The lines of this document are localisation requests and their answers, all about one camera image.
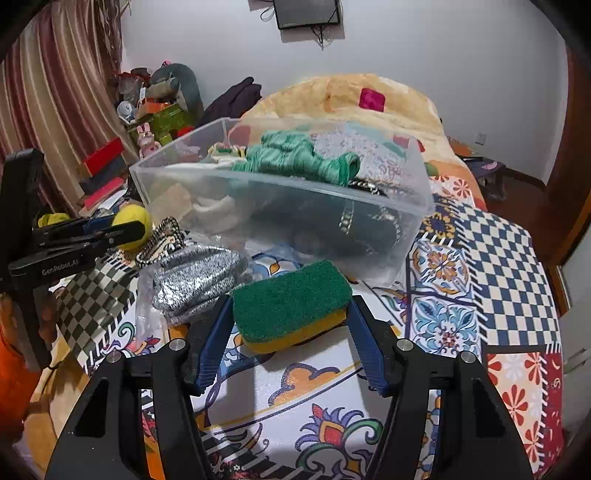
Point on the green checkered cloth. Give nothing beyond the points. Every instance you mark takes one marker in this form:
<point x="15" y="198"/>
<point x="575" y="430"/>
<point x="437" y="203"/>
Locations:
<point x="90" y="300"/>

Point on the colourful patterned bed sheet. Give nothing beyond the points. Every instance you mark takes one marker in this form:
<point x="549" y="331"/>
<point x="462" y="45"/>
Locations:
<point x="466" y="286"/>

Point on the green cardboard box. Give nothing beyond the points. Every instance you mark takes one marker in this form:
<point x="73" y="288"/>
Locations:
<point x="171" y="119"/>

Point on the green and yellow sponge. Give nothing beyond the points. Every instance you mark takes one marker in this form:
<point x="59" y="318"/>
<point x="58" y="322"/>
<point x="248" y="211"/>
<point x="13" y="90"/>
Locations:
<point x="288" y="300"/>

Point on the grey plush toy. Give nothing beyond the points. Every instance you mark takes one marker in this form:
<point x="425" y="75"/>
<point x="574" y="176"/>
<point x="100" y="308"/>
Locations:
<point x="180" y="83"/>

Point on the dark green trimmed cloth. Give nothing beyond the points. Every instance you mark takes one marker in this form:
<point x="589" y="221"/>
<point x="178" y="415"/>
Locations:
<point x="341" y="226"/>

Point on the wooden door frame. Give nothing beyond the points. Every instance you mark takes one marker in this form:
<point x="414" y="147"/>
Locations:
<point x="570" y="184"/>

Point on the green knitted cloth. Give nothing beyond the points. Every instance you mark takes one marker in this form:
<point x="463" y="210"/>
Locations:
<point x="295" y="154"/>

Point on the person's left hand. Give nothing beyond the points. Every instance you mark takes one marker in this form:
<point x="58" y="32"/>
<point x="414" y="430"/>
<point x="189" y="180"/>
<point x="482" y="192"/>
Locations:
<point x="47" y="318"/>

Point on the dark small stool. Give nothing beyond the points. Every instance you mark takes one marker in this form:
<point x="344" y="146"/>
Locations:
<point x="487" y="173"/>

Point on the silver scrubber cloth in bag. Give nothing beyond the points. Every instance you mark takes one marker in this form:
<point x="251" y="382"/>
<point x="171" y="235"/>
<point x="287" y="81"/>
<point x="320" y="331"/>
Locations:
<point x="194" y="281"/>

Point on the beige cloth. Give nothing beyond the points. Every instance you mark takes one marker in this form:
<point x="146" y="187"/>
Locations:
<point x="207" y="205"/>

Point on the white wall outlet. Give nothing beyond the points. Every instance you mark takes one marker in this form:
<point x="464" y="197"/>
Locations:
<point x="481" y="137"/>

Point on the white round gadget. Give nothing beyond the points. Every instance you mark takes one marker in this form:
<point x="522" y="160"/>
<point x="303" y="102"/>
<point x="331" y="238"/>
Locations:
<point x="125" y="111"/>

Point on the stack of books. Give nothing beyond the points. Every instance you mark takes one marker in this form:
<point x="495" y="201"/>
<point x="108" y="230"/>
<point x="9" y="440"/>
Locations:
<point x="104" y="187"/>

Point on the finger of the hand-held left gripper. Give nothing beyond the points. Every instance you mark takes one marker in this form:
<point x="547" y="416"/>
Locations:
<point x="60" y="266"/>
<point x="92" y="233"/>

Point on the wall-mounted black screen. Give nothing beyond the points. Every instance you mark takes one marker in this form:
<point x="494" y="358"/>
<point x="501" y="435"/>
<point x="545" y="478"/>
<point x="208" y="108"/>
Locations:
<point x="307" y="13"/>

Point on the clear plastic storage box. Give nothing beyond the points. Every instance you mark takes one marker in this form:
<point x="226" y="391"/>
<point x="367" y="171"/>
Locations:
<point x="286" y="217"/>

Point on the pink square patch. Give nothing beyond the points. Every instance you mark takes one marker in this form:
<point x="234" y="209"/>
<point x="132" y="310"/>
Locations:
<point x="372" y="98"/>

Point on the dark purple garment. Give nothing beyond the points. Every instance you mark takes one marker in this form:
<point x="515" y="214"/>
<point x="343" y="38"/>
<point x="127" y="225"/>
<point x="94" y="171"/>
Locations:
<point x="233" y="101"/>

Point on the person's left forearm orange sleeve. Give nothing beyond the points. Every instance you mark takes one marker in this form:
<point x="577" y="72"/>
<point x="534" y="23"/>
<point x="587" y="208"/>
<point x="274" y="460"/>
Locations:
<point x="16" y="383"/>

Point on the yellow tennis ball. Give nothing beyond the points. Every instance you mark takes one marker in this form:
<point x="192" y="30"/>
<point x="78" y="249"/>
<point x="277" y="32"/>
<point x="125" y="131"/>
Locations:
<point x="136" y="224"/>

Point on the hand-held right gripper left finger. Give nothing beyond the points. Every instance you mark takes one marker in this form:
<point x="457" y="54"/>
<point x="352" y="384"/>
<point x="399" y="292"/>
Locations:
<point x="216" y="342"/>

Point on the red flat box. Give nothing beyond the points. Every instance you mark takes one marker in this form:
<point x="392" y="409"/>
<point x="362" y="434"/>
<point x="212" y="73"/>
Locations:
<point x="104" y="157"/>

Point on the small yellow-green soft ball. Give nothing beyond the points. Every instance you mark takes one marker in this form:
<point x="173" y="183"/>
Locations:
<point x="51" y="219"/>

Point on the pink rabbit toy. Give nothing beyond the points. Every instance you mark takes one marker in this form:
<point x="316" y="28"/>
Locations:
<point x="147" y="138"/>

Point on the yellow orange plush blanket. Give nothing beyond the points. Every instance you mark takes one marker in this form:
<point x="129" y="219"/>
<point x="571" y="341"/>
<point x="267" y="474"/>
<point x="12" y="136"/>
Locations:
<point x="318" y="94"/>

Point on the striped curtain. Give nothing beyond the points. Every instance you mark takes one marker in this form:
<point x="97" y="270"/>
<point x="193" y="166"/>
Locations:
<point x="51" y="92"/>

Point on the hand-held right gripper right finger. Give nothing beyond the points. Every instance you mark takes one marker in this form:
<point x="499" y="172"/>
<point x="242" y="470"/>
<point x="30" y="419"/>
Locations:
<point x="365" y="342"/>

